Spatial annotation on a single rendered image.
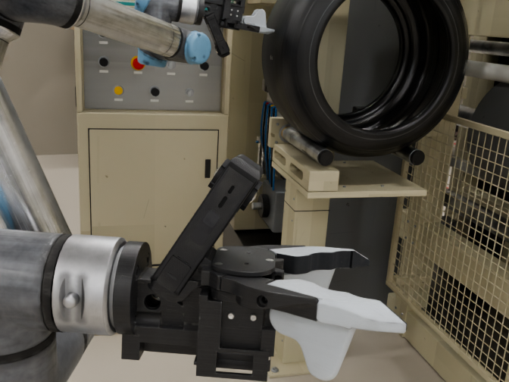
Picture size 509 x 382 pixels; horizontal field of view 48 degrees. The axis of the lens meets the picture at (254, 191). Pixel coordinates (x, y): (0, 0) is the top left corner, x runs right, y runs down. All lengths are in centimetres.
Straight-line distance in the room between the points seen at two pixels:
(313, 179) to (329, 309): 120
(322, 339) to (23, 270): 22
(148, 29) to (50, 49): 398
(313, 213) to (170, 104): 67
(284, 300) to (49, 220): 28
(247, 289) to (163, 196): 183
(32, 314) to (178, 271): 11
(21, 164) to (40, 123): 475
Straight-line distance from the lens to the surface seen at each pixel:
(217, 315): 41
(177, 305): 44
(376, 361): 237
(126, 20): 126
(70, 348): 55
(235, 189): 41
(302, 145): 167
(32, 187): 58
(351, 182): 171
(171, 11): 149
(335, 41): 191
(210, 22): 151
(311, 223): 202
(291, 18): 151
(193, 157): 217
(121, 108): 216
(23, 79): 526
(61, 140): 536
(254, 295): 38
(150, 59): 147
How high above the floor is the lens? 125
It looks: 17 degrees down
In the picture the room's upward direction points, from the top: 4 degrees clockwise
